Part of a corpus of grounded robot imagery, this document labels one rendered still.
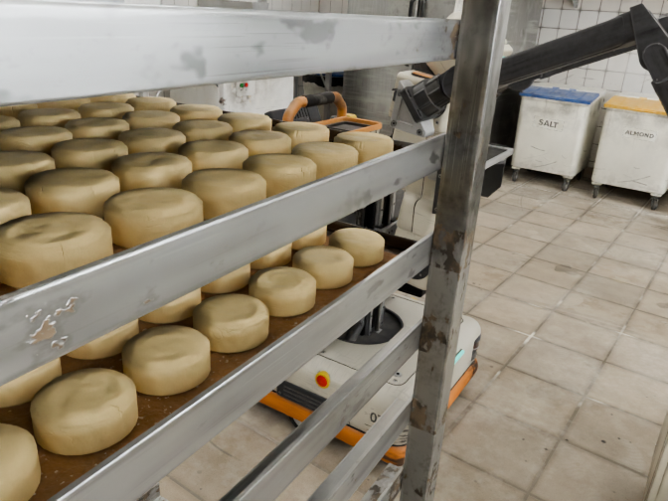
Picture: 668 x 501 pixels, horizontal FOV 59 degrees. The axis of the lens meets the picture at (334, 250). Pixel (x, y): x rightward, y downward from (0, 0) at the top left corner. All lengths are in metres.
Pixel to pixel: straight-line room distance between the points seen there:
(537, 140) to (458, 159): 4.54
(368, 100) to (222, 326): 5.05
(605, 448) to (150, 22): 2.04
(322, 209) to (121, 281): 0.15
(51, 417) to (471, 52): 0.39
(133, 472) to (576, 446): 1.91
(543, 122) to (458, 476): 3.58
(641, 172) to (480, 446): 3.28
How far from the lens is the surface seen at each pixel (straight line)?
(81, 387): 0.34
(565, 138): 4.99
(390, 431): 0.59
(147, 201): 0.32
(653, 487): 1.72
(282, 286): 0.43
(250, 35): 0.28
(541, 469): 2.00
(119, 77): 0.23
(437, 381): 0.60
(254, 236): 0.30
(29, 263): 0.27
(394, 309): 2.10
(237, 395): 0.33
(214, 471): 1.85
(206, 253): 0.28
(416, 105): 1.42
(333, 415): 0.46
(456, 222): 0.53
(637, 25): 1.29
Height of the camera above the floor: 1.25
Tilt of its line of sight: 22 degrees down
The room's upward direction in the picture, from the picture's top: 3 degrees clockwise
